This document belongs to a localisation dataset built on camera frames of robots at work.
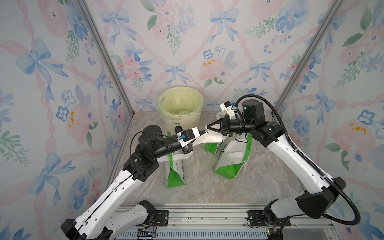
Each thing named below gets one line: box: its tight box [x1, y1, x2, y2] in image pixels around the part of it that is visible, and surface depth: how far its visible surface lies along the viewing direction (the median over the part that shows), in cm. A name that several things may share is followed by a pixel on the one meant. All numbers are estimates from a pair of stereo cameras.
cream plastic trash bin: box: [158, 86, 203, 132], surface depth 95 cm
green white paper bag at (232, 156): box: [214, 133, 253, 180], surface depth 82 cm
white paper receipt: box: [192, 125, 223, 147], surface depth 62 cm
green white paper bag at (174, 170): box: [165, 131, 185, 188], surface depth 74 cm
